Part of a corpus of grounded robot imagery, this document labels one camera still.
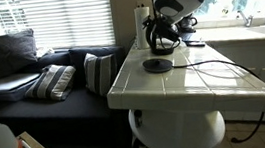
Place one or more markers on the white window blinds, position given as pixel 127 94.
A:
pixel 66 21

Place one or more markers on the grey laptop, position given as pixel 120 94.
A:
pixel 9 82

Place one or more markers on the dark grey cushion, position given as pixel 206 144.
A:
pixel 11 52

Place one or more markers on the dark blue sofa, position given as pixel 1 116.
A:
pixel 75 104

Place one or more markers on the white paper towel roll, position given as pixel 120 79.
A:
pixel 141 29

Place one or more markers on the striped grey white pillow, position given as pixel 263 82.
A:
pixel 100 72
pixel 51 83

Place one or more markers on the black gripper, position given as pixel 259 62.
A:
pixel 166 31

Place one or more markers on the white cloth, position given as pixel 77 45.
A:
pixel 44 52

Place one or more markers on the metal faucet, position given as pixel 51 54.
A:
pixel 246 20

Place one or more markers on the metal paper towel holder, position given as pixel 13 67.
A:
pixel 140 5

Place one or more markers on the round black kettle stand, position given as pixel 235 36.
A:
pixel 157 65

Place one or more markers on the flat blue cushion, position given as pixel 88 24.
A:
pixel 4 95

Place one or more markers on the white tiled counter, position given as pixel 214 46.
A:
pixel 179 129

